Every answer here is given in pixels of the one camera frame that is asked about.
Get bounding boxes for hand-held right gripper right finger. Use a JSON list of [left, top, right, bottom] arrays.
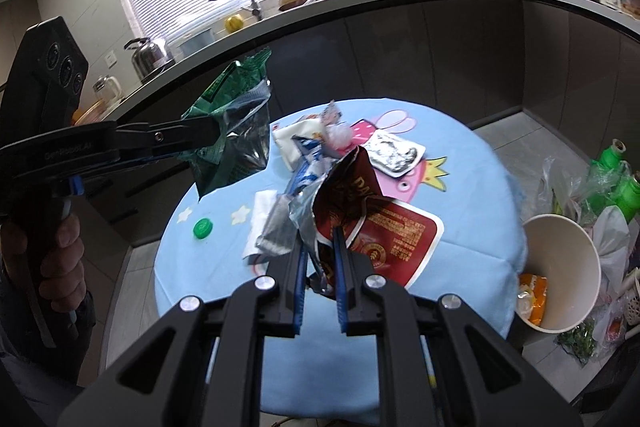
[[332, 228, 586, 427]]

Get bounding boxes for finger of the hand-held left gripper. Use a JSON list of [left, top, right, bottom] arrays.
[[117, 114, 227, 150], [119, 146, 202, 164]]

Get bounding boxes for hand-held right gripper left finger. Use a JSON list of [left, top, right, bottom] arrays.
[[57, 239, 311, 427]]

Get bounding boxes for green snack bag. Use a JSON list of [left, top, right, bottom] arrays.
[[180, 49, 274, 202]]

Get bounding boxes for red snack bag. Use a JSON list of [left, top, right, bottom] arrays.
[[312, 146, 446, 299]]

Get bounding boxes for blue white wrapper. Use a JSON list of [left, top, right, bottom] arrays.
[[286, 134, 342, 204]]

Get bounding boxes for white paper bucket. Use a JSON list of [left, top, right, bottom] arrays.
[[516, 213, 602, 334]]

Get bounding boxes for person's left forearm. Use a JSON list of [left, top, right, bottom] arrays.
[[0, 267, 97, 390]]

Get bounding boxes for person's left hand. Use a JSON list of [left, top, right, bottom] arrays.
[[0, 212, 84, 315]]

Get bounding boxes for grey silver wrapper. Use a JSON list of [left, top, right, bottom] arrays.
[[255, 194, 302, 259]]

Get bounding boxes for white tissue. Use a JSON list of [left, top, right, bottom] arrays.
[[241, 189, 279, 264]]

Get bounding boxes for glass teapot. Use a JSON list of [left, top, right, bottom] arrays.
[[92, 76, 124, 106]]

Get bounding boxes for steel kettle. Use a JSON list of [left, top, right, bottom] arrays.
[[123, 37, 169, 81]]

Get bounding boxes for white pot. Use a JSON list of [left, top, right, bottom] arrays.
[[177, 29, 217, 58]]

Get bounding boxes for white plastic wrapper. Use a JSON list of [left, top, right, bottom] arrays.
[[271, 114, 327, 171]]

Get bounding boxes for blue cartoon tablecloth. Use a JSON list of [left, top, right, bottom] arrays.
[[154, 97, 529, 414]]

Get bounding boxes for pink white crumpled wrapper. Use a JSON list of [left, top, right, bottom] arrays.
[[324, 122, 354, 154]]

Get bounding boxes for small grey printed wrapper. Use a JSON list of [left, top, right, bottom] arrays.
[[320, 101, 345, 128]]

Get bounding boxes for orange wrapper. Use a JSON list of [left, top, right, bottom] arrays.
[[518, 273, 549, 327]]

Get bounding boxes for dark kitchen counter cabinets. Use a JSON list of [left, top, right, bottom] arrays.
[[0, 0, 640, 254]]

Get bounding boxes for clear plastic bag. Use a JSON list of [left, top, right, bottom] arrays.
[[537, 156, 608, 220]]

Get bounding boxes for bag of leafy greens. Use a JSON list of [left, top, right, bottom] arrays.
[[555, 317, 599, 366]]

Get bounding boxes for white plastic bag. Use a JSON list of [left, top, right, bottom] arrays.
[[592, 206, 639, 279]]

